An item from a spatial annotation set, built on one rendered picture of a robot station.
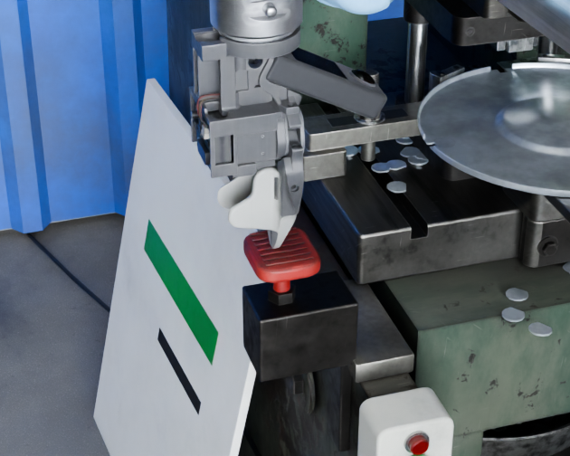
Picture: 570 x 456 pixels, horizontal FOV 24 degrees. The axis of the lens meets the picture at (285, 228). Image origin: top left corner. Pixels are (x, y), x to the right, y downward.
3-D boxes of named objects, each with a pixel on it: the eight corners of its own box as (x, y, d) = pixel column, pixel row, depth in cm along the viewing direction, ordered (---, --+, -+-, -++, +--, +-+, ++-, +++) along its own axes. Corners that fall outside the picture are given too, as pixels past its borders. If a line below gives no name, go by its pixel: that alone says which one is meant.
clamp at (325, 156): (441, 161, 144) (447, 74, 139) (295, 183, 140) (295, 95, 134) (421, 137, 149) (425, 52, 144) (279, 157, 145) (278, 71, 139)
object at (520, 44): (541, 48, 141) (545, 16, 139) (499, 53, 140) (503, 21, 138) (527, 37, 144) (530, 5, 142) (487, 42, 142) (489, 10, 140)
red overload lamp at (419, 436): (432, 455, 119) (433, 435, 118) (407, 460, 119) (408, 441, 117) (427, 448, 120) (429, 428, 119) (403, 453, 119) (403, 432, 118)
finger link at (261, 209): (223, 254, 117) (221, 163, 112) (287, 243, 119) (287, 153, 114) (232, 272, 115) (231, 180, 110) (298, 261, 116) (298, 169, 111)
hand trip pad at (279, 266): (324, 330, 120) (326, 261, 117) (261, 342, 119) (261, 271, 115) (300, 289, 126) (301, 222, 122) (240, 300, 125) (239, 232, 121)
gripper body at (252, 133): (191, 146, 115) (185, 16, 109) (284, 132, 117) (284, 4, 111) (213, 187, 109) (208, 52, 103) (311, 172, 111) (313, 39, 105)
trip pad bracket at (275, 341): (355, 456, 130) (361, 292, 120) (261, 476, 128) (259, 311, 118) (335, 419, 135) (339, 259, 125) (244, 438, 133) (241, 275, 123)
